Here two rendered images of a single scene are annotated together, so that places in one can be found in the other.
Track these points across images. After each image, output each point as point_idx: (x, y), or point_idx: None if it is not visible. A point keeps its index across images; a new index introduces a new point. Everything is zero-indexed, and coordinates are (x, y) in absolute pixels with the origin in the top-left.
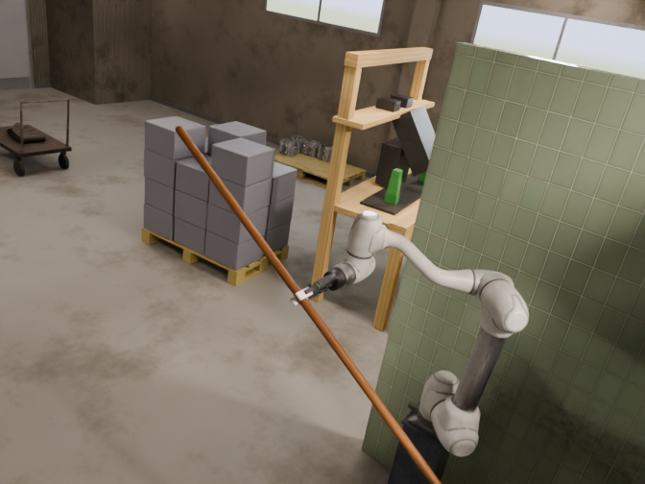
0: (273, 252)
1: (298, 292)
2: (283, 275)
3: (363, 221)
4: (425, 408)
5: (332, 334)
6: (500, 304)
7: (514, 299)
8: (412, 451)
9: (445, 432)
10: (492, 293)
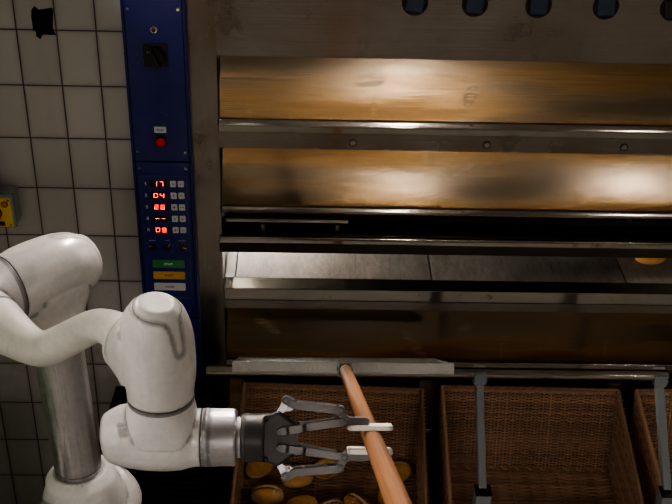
0: (376, 453)
1: (385, 425)
2: (385, 444)
3: (185, 312)
4: None
5: (363, 412)
6: (83, 256)
7: (63, 236)
8: (357, 382)
9: (128, 503)
10: (53, 267)
